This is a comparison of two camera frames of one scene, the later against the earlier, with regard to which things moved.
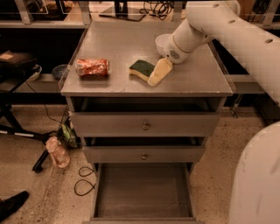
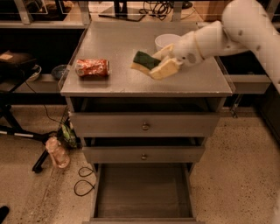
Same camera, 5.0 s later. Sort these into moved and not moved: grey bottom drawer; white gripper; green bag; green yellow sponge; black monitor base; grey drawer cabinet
Moved: white gripper; green yellow sponge
Not moved: green bag; grey bottom drawer; grey drawer cabinet; black monitor base
